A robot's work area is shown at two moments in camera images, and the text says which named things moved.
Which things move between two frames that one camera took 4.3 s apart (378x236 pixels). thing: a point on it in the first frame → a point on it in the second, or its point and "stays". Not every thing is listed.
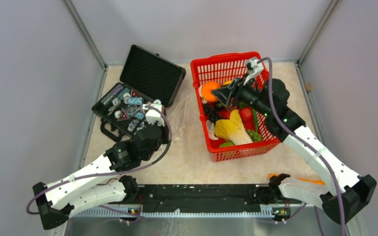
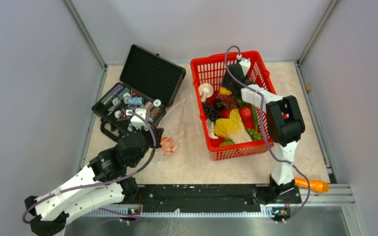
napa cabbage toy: x=233 y=130 stays
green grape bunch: x=255 y=136 stays
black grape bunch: x=210 y=113 stays
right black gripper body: x=246 y=95 → x=227 y=83
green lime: x=226 y=144 stays
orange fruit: x=206 y=89 → x=168 y=145
